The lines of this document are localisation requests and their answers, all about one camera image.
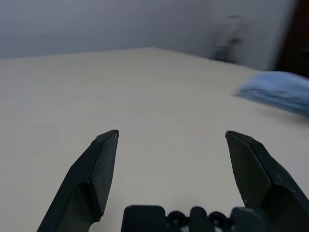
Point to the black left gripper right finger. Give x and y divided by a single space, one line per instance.
272 188

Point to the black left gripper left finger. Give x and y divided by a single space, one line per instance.
82 188

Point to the light blue towel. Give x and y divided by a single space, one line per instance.
277 91

